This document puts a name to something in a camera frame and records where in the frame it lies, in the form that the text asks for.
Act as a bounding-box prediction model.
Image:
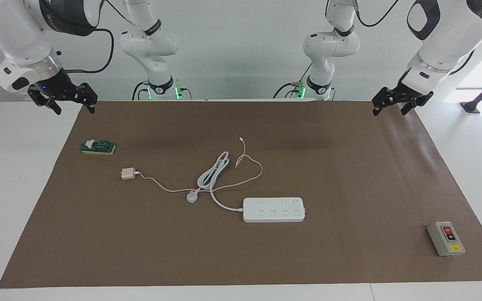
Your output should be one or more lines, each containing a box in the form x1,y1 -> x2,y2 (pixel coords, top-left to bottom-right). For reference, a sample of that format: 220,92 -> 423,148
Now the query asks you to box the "green knife switch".
80,139 -> 116,156

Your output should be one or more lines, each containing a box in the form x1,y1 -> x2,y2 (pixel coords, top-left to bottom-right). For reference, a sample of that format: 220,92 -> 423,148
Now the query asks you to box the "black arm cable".
63,28 -> 115,74
355,0 -> 400,28

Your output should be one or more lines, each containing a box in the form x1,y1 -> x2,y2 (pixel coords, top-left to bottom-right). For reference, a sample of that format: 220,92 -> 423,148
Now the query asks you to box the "black left base cable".
272,63 -> 313,99

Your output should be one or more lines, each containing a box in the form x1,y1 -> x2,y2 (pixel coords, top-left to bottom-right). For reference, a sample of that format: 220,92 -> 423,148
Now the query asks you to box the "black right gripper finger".
28,93 -> 62,115
76,83 -> 98,114

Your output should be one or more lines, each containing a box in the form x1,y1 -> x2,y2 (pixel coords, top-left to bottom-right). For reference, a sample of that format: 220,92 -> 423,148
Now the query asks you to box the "white power strip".
242,197 -> 306,223

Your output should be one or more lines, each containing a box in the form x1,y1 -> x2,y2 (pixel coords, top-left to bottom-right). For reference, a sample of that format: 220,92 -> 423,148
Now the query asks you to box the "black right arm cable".
63,28 -> 115,74

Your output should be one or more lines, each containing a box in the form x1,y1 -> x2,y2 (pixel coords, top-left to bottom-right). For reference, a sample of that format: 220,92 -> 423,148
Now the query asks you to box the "grey push button switch box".
427,222 -> 466,257

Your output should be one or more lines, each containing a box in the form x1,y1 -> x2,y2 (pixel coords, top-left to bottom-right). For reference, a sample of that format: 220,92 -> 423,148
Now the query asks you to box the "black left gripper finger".
372,87 -> 398,116
401,92 -> 434,115

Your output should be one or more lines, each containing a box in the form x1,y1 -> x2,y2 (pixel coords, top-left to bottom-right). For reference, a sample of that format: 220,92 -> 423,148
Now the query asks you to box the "brown table mat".
0,99 -> 482,289

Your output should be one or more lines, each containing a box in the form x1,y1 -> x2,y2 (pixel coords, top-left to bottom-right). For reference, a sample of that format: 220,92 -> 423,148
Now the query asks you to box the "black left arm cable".
355,0 -> 400,28

